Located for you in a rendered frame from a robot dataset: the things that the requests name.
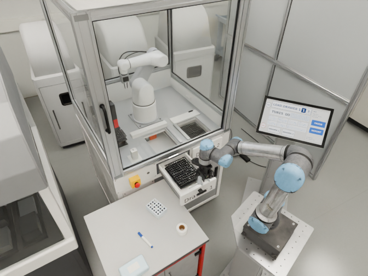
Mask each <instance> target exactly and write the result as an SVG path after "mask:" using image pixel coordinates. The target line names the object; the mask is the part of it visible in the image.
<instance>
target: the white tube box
mask: <svg viewBox="0 0 368 276"><path fill-rule="evenodd" d="M152 204H153V206H152ZM162 205H163V204H161V203H160V202H159V201H157V203H156V201H154V199H153V200H152V201H151V202H149V203H148V204H147V205H146V209H147V210H148V211H149V212H150V213H151V214H152V215H154V216H155V217H156V218H157V219H160V218H161V217H162V216H163V215H164V214H165V213H166V212H167V208H166V207H165V206H163V208H162ZM156 207H157V210H156Z"/></svg>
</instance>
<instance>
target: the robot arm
mask: <svg viewBox="0 0 368 276"><path fill-rule="evenodd" d="M199 149H200V150H199V158H193V159H192V160H191V161H192V164H194V165H196V166H198V169H197V171H196V172H195V179H196V182H197V184H198V185H199V184H200V185H203V183H202V180H203V182H205V180H208V181H209V182H210V179H211V178H212V177H213V176H214V172H213V170H212V169H211V168H212V165H211V161H213V162H215V163H217V164H218V165H220V166H222V167H224V168H227V167H229V166H230V164H231V163H232V161H233V156H234V155H235V154H236V153H238V154H244V155H248V156H254V157H261V158H267V159H274V160H280V161H283V163H282V164H281V166H280V167H279V168H278V169H277V170H276V172H275V175H274V184H273V186H272V188H271V189H270V191H267V192H266V193H265V194H264V198H263V199H262V201H261V202H260V203H259V204H258V205H257V207H256V208H255V210H254V212H253V213H252V214H251V216H250V217H249V219H248V223H249V225H250V226H251V228H252V229H254V230H255V231H257V232H259V233H261V234H266V233H267V232H268V231H269V229H275V228H277V227H278V225H279V222H280V213H281V210H282V208H283V206H284V205H285V201H286V200H287V198H288V197H289V195H290V194H291V193H295V192H297V190H299V189H300V188H301V187H302V186H303V184H304V181H305V180H306V178H307V176H308V175H309V173H310V171H311V170H312V169H313V166H314V158H313V156H312V154H311V153H310V152H309V151H308V150H306V149H305V148H302V147H300V146H295V145H286V146H279V145H270V144H265V143H257V142H248V141H243V140H242V139H241V138H239V137H234V138H232V139H230V140H229V142H227V143H226V144H225V145H224V146H223V147H222V148H221V149H218V148H216V147H214V143H213V141H212V140H210V139H204V140H202V141H201V143H200V147H199ZM212 173H213V175H212Z"/></svg>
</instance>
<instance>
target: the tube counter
mask: <svg viewBox="0 0 368 276"><path fill-rule="evenodd" d="M284 117H288V118H292V119H298V120H302V121H305V122H309V120H310V116H305V115H301V114H296V113H291V112H285V116H284Z"/></svg>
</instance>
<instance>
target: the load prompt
mask: <svg viewBox="0 0 368 276"><path fill-rule="evenodd" d="M271 107H274V108H279V109H282V110H287V111H293V112H297V113H303V114H307V115H311V112H312V108H306V107H301V106H296V105H291V104H287V103H282V102H276V101H273V102H272V106H271Z"/></svg>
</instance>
